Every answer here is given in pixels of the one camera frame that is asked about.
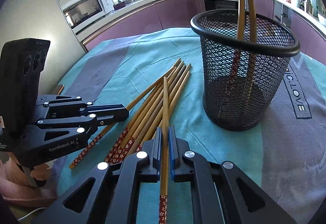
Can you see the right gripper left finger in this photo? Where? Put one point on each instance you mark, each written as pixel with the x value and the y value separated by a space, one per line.
pixel 108 193

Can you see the person's left hand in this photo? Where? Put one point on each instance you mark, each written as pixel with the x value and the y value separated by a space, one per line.
pixel 17 190

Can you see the white microwave oven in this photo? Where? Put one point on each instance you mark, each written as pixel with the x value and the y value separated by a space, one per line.
pixel 81 13

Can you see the mint green appliance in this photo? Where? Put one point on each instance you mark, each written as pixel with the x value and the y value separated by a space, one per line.
pixel 317 8

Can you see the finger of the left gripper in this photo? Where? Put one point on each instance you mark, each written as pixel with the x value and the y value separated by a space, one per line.
pixel 69 121
pixel 84 105

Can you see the black mesh utensil cup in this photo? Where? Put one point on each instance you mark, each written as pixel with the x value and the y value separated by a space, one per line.
pixel 241 77

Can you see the teal and purple tablecloth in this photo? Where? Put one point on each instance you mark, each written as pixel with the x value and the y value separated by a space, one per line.
pixel 284 154

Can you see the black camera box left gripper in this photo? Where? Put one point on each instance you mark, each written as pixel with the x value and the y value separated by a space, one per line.
pixel 22 61

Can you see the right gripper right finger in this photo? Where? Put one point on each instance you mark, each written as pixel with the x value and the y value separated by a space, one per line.
pixel 221 193

